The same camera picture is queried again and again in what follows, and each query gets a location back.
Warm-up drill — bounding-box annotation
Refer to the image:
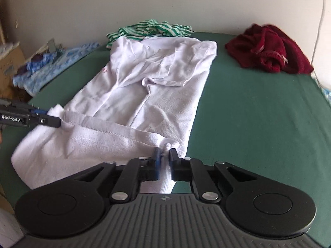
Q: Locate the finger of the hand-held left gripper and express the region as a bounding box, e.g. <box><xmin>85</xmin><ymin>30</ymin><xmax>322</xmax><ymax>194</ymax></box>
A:
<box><xmin>29</xmin><ymin>116</ymin><xmax>62</xmax><ymax>128</ymax></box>
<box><xmin>27</xmin><ymin>105</ymin><xmax>48</xmax><ymax>115</ymax></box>

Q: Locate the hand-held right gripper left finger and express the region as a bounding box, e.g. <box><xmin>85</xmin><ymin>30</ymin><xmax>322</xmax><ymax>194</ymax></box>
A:
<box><xmin>74</xmin><ymin>147</ymin><xmax>161</xmax><ymax>203</ymax></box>

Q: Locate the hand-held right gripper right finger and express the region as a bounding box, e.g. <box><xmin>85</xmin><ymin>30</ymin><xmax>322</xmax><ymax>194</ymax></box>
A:
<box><xmin>169</xmin><ymin>148</ymin><xmax>258</xmax><ymax>203</ymax></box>

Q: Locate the white shirt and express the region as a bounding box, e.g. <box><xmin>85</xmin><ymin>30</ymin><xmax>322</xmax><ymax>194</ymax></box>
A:
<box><xmin>12</xmin><ymin>37</ymin><xmax>218</xmax><ymax>194</ymax></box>

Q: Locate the dark striped cloth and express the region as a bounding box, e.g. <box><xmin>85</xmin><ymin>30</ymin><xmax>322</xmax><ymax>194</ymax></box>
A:
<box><xmin>17</xmin><ymin>54</ymin><xmax>44</xmax><ymax>75</ymax></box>

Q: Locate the blue floral cloth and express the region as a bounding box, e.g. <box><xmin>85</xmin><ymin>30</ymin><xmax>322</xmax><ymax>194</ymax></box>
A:
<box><xmin>24</xmin><ymin>53</ymin><xmax>56</xmax><ymax>73</ymax></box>

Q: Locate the cardboard box with blue label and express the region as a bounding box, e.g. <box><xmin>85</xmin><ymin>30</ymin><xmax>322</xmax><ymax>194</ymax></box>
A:
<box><xmin>0</xmin><ymin>41</ymin><xmax>26</xmax><ymax>96</ymax></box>

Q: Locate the blue floral towel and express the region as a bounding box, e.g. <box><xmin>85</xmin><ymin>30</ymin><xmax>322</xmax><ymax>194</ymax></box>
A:
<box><xmin>12</xmin><ymin>41</ymin><xmax>100</xmax><ymax>96</ymax></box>

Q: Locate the silver metal tin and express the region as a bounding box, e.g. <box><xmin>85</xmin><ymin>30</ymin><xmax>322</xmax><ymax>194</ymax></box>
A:
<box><xmin>47</xmin><ymin>38</ymin><xmax>58</xmax><ymax>53</ymax></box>

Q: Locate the green striped shirt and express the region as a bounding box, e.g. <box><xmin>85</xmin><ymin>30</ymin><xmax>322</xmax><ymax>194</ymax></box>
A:
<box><xmin>107</xmin><ymin>19</ymin><xmax>194</xmax><ymax>49</ymax></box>

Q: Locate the dark red garment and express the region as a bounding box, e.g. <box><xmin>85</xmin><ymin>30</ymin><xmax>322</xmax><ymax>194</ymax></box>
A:
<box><xmin>224</xmin><ymin>24</ymin><xmax>314</xmax><ymax>75</ymax></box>

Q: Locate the pale blue patterned cloth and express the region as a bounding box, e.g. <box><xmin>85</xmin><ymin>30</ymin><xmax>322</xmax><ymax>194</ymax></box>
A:
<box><xmin>321</xmin><ymin>88</ymin><xmax>331</xmax><ymax>106</ymax></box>

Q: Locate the thin wall cable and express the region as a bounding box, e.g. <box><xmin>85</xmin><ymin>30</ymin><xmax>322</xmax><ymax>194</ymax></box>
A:
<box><xmin>312</xmin><ymin>0</ymin><xmax>327</xmax><ymax>83</ymax></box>

